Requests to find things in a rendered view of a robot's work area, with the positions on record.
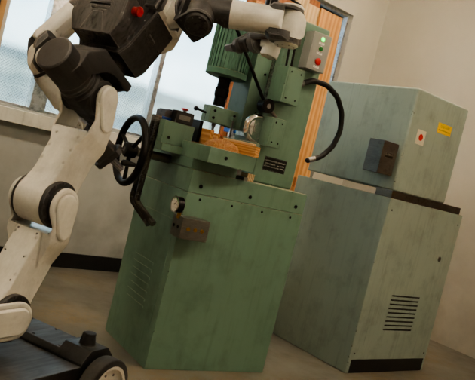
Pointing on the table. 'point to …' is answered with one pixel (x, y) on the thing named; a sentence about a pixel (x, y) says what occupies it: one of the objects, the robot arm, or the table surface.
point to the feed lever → (267, 105)
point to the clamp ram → (197, 130)
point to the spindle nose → (222, 91)
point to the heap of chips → (222, 145)
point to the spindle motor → (235, 72)
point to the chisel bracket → (218, 115)
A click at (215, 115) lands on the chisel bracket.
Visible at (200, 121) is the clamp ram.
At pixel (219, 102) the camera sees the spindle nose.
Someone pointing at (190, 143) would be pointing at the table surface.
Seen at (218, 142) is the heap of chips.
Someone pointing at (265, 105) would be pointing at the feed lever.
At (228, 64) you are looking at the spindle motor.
